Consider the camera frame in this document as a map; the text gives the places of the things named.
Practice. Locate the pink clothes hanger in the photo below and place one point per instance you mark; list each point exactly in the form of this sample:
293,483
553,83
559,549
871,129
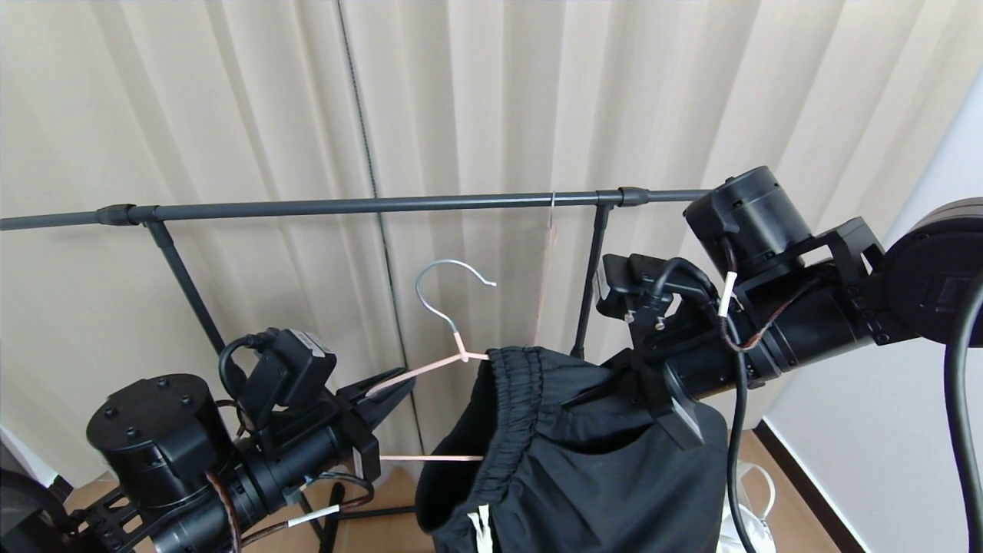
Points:
553,230
430,367

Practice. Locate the white laundry basket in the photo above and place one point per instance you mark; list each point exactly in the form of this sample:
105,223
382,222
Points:
772,491

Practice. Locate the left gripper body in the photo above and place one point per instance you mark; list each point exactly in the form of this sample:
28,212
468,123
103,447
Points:
307,461

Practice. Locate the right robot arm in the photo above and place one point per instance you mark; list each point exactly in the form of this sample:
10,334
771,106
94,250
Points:
929,276

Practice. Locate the black shorts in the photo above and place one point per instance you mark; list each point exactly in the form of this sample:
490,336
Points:
599,476

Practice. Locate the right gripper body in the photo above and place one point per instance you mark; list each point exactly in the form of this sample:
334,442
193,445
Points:
799,338

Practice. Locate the beige curtain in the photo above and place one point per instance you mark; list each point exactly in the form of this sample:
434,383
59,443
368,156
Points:
192,100

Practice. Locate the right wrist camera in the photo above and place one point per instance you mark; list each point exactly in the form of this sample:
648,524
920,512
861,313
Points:
637,288

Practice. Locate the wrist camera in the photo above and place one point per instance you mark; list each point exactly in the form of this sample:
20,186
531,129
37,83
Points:
296,376
637,288

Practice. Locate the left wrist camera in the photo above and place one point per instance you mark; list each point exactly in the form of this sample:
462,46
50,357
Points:
296,376

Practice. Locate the black clothes rack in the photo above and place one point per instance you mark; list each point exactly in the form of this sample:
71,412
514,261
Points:
307,206

